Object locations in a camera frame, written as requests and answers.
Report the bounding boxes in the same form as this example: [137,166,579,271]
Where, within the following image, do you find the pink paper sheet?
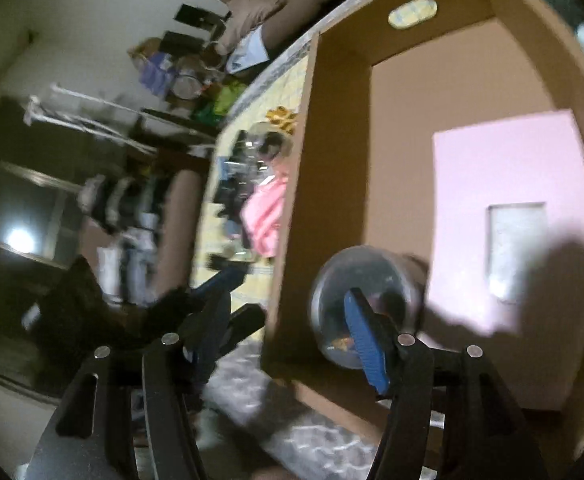
[432,109,584,411]

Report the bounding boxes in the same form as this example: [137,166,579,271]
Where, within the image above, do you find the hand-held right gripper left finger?
[24,290,233,480]

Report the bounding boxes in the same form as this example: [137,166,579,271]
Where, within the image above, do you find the green bag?
[213,80,249,117]

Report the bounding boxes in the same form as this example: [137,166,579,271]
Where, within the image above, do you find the yellow snack packet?
[266,106,298,134]

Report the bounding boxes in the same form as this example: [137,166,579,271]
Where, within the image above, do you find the brown cushion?
[219,0,304,52]

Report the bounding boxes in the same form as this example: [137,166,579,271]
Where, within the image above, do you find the hanging clothes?
[78,170,169,307]

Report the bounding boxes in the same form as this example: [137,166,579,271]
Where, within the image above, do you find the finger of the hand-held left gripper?
[192,264,249,307]
[224,304,267,353]

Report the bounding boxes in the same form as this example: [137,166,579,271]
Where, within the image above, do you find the black picture frame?
[176,3,224,32]

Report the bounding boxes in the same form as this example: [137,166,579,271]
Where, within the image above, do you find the white drying rack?
[23,81,159,157]

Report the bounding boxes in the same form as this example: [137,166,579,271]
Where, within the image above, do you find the clear glass jar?
[247,121,284,161]

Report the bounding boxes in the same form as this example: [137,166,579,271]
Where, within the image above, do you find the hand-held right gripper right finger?
[343,287,548,480]

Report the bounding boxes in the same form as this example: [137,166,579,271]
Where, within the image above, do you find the pink cloth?
[240,160,289,257]

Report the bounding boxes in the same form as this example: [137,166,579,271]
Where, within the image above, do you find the brown upholstered seat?
[156,166,209,302]

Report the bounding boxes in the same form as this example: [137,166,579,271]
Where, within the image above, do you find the dark cluttered gadgets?
[213,130,268,233]

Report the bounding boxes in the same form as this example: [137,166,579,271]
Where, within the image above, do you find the purple box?
[138,51,174,97]

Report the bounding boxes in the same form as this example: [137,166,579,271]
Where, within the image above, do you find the white paper sheet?
[225,27,274,76]

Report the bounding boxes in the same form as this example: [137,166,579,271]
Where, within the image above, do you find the clear plastic cup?
[309,245,430,372]

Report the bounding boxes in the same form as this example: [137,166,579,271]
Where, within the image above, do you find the brown cardboard box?
[262,0,584,466]

